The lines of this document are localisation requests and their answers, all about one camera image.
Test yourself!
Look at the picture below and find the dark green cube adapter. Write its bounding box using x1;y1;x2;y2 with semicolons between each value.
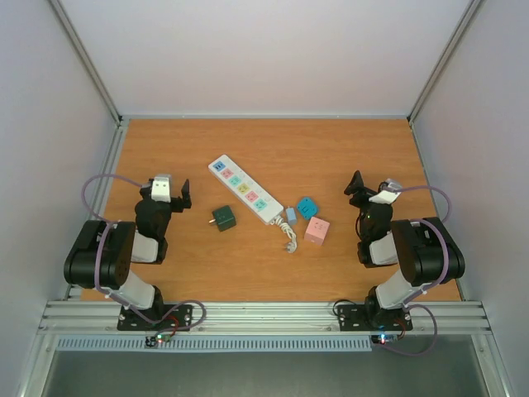
209;205;236;232

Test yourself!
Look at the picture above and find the white power strip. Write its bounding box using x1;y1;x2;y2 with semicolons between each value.
207;154;284;225

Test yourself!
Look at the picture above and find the pink cube adapter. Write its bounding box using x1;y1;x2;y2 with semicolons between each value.
304;217;330;246

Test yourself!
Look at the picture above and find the white power strip cord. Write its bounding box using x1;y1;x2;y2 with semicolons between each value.
270;213;299;255

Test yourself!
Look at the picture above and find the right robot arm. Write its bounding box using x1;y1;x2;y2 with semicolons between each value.
340;170;465;331

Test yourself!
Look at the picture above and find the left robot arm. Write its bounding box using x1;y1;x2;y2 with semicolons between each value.
64;174;192;329

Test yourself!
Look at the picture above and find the blue round adapter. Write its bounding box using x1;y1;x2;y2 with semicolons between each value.
297;197;319;220

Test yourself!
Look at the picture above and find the light blue small charger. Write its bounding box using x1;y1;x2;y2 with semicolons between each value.
285;207;298;226

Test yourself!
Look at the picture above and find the left controller board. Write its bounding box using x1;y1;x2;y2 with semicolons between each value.
145;334;172;348

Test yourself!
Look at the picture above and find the controller board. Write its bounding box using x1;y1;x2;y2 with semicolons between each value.
145;334;172;348
371;333;401;345

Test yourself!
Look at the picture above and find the right controller board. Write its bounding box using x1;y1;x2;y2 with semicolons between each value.
371;333;401;345

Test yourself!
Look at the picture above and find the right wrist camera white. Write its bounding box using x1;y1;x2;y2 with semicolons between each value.
369;179;403;205

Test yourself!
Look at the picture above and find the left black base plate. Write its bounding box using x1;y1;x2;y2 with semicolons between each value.
117;304;193;332

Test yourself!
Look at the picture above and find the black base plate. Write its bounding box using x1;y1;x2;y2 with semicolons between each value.
117;304;193;332
334;304;413;332

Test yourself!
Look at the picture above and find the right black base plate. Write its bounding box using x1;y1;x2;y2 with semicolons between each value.
334;304;413;332

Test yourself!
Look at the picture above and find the aluminium front rail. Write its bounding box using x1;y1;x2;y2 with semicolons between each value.
37;301;492;335

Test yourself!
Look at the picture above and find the grey slotted cable duct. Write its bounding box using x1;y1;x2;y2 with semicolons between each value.
56;335;372;353

